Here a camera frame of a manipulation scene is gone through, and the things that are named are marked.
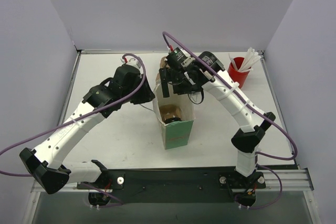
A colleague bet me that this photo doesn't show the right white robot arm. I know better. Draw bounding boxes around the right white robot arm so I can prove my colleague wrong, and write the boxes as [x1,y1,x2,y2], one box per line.
[159,48,276,177]

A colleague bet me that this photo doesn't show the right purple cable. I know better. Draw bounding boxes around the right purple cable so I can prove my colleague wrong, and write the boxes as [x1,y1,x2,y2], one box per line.
[162,31,299,210]

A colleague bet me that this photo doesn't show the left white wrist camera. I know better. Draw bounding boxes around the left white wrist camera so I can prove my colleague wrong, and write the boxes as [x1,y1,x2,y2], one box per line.
[121,58,141,69]

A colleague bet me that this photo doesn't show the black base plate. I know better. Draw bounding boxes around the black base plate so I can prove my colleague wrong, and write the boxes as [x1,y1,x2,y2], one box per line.
[77,166,266,204]

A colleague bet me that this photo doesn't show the aluminium front rail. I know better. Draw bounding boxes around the aluminium front rail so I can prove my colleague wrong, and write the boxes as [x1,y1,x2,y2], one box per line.
[40,166,314,194]

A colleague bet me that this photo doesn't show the green paper takeout bag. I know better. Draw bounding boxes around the green paper takeout bag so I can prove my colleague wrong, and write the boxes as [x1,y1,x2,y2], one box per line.
[152,84,195,150]

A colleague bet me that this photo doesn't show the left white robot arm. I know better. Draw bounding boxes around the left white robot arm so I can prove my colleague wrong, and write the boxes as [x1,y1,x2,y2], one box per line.
[19,63,155,194]

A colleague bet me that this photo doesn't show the brown cardboard cup carrier stack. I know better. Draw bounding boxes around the brown cardboard cup carrier stack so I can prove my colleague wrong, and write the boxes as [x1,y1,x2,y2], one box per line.
[155,57,169,84]

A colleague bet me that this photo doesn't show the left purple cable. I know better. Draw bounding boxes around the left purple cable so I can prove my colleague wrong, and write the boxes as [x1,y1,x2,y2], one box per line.
[0,53,146,208]

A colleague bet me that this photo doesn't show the single brown cardboard cup carrier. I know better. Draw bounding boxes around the single brown cardboard cup carrier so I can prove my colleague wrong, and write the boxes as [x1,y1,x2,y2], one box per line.
[159,104,182,122]

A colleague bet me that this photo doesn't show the black coffee lid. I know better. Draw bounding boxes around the black coffee lid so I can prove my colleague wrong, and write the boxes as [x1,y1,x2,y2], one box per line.
[164,117,181,124]

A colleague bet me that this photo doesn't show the red straw holder cup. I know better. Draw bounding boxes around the red straw holder cup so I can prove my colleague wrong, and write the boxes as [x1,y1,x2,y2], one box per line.
[227,57,250,89]

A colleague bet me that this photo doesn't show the purple cable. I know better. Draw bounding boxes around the purple cable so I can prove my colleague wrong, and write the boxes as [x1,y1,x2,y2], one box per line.
[0,53,146,208]
[162,31,299,210]

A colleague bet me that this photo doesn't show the white wrapped straws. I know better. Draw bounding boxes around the white wrapped straws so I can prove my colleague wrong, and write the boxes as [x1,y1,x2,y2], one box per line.
[229,47,261,71]

